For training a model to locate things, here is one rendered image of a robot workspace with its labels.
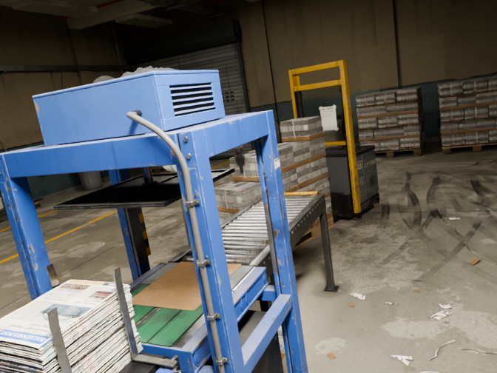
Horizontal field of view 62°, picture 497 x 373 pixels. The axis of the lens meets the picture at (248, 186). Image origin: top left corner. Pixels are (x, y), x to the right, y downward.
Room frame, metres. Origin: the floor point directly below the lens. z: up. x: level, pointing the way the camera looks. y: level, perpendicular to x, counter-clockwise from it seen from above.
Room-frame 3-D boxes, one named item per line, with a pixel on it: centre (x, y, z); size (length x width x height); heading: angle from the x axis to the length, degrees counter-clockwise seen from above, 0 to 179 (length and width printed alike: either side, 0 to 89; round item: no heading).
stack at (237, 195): (4.15, -0.18, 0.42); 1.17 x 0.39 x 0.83; 136
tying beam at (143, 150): (1.76, 0.42, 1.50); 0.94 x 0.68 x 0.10; 64
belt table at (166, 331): (1.76, 0.42, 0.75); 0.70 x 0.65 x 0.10; 154
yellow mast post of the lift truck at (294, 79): (5.21, -0.75, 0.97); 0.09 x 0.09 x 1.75; 46
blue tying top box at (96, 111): (1.76, 0.42, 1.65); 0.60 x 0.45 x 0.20; 64
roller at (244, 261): (2.15, 0.23, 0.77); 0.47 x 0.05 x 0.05; 64
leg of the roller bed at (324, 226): (3.14, -0.54, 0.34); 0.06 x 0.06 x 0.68; 64
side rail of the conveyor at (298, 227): (2.56, -0.26, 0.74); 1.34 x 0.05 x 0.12; 154
